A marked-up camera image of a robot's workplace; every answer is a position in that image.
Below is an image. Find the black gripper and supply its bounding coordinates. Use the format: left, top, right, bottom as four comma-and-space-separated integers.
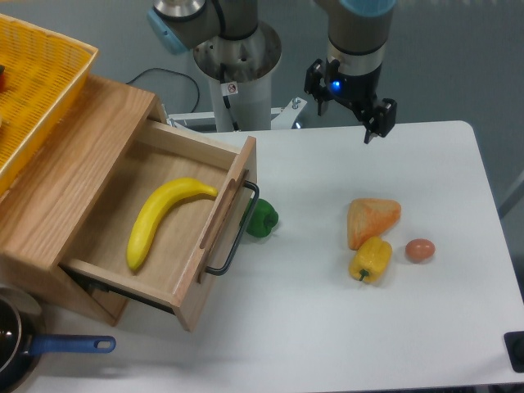
304, 44, 397, 144

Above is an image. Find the wooden top drawer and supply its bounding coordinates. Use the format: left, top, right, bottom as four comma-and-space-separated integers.
61, 121, 257, 331

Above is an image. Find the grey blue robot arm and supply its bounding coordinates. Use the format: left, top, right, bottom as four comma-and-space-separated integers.
147, 1, 397, 142

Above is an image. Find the wooden drawer cabinet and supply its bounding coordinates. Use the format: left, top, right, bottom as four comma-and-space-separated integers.
1, 76, 166, 326

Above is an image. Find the orange bread wedge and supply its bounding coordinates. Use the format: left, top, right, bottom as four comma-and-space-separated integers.
347, 198, 402, 251

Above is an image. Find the green bell pepper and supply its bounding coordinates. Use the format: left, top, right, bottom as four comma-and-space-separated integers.
246, 199, 279, 238

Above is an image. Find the yellow bell pepper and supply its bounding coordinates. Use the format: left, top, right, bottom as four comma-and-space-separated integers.
348, 236, 393, 283

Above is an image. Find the brown egg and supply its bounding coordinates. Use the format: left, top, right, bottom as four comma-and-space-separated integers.
404, 238, 436, 263

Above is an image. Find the yellow banana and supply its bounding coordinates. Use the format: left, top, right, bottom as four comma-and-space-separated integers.
126, 177, 219, 271

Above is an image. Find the black corner clamp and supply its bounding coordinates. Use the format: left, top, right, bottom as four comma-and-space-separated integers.
504, 331, 524, 373

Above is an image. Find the yellow plastic basket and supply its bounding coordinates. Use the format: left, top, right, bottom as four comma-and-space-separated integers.
1, 15, 98, 192

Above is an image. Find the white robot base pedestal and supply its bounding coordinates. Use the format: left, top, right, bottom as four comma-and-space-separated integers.
193, 21, 307, 133

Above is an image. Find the black cable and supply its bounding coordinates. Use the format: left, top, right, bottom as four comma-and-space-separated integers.
125, 67, 201, 115

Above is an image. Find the blue handled frying pan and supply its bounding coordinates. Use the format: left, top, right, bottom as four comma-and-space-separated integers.
1, 287, 116, 392

